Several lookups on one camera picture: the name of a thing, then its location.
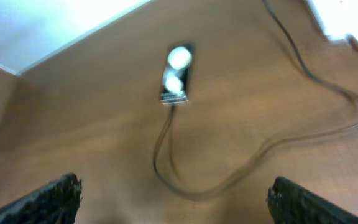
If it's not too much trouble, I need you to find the black smartphone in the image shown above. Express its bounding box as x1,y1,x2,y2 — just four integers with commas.
159,41,195,105

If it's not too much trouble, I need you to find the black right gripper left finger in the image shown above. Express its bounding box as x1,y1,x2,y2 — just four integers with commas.
0,173,83,224

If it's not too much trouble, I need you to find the black charger cable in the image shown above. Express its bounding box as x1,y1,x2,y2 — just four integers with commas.
152,0,358,200

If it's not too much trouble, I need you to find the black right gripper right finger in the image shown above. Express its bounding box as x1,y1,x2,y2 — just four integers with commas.
266,176,358,224

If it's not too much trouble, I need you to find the white power strip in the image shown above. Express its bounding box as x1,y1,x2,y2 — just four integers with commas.
305,0,358,41

